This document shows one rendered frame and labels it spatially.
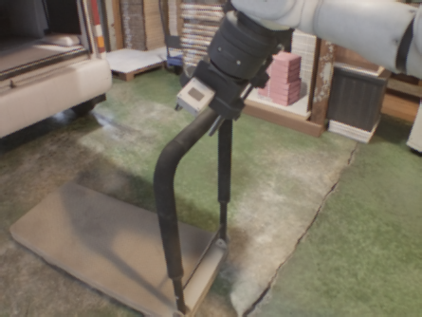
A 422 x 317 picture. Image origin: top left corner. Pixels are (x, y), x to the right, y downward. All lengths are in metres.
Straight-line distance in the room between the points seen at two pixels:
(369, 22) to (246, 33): 0.17
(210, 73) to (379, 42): 0.27
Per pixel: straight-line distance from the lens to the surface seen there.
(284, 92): 2.47
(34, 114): 2.06
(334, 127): 2.40
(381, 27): 0.34
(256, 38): 0.44
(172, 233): 0.65
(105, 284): 1.08
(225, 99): 0.50
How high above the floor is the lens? 1.06
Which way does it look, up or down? 33 degrees down
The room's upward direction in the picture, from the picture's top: 1 degrees counter-clockwise
